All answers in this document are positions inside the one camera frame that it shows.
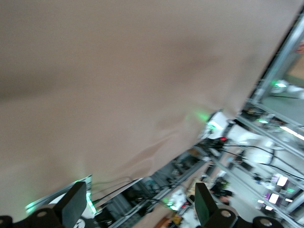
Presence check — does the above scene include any brown table cover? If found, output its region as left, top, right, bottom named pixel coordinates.
left=0, top=0, right=303, bottom=216

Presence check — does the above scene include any long black table cable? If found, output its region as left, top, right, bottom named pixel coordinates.
left=91, top=179, right=144, bottom=204

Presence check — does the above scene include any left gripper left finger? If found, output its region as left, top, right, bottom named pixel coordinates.
left=29, top=181, right=87, bottom=228

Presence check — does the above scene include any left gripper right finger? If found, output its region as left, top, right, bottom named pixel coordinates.
left=194, top=182, right=239, bottom=228

